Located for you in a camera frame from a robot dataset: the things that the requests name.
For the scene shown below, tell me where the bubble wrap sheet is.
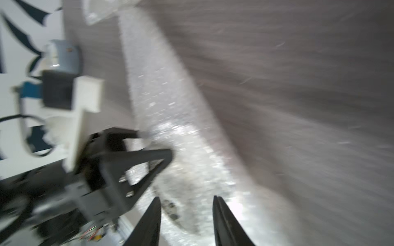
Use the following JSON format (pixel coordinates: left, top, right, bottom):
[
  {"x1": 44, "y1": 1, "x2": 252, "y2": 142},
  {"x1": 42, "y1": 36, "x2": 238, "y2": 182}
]
[
  {"x1": 118, "y1": 7, "x2": 298, "y2": 246},
  {"x1": 81, "y1": 0, "x2": 141, "y2": 26}
]

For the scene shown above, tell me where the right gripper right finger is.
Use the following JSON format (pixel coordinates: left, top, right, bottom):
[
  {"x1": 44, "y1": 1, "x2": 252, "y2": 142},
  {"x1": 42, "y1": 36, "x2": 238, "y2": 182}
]
[{"x1": 212, "y1": 196, "x2": 255, "y2": 246}]

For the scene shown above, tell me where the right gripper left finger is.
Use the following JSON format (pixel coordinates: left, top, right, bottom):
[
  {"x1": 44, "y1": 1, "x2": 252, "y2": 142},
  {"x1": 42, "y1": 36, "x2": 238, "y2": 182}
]
[{"x1": 123, "y1": 197, "x2": 162, "y2": 246}]

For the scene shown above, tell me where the black white speckled bowl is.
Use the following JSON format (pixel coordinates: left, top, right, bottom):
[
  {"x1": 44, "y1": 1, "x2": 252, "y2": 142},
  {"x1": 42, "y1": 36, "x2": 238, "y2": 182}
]
[{"x1": 153, "y1": 184, "x2": 200, "y2": 235}]

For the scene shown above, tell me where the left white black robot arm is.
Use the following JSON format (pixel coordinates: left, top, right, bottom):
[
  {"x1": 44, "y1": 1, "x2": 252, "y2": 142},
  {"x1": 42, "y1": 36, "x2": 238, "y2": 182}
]
[{"x1": 1, "y1": 128, "x2": 173, "y2": 246}]

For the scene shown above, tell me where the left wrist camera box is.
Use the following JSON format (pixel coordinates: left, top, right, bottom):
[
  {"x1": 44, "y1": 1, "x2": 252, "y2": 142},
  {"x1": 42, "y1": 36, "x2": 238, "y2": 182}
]
[{"x1": 14, "y1": 70, "x2": 105, "y2": 172}]

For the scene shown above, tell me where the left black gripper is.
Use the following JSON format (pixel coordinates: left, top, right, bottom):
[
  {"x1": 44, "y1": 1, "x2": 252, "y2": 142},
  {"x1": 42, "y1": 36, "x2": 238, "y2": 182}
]
[{"x1": 65, "y1": 128, "x2": 173, "y2": 221}]

